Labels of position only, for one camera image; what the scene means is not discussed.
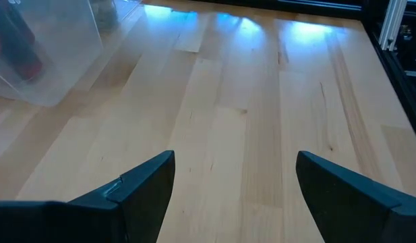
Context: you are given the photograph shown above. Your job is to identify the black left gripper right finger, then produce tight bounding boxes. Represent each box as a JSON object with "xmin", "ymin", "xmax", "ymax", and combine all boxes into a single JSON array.
[{"xmin": 295, "ymin": 150, "xmax": 416, "ymax": 243}]

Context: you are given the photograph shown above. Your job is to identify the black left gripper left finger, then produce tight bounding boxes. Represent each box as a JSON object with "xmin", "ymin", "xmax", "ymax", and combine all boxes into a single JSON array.
[{"xmin": 0, "ymin": 150, "xmax": 176, "ymax": 243}]

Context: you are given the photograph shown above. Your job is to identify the red Coca-Cola can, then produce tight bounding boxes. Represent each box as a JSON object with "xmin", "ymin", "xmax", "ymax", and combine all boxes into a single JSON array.
[{"xmin": 0, "ymin": 0, "xmax": 45, "ymax": 82}]

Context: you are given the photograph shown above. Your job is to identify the white orange Celsius can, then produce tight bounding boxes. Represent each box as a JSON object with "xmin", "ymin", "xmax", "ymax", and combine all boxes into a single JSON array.
[{"xmin": 89, "ymin": 0, "xmax": 120, "ymax": 32}]

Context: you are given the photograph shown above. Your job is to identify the silver aluminium extrusion post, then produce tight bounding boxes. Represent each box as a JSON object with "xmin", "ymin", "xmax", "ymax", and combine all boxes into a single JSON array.
[{"xmin": 378, "ymin": 0, "xmax": 409, "ymax": 52}]

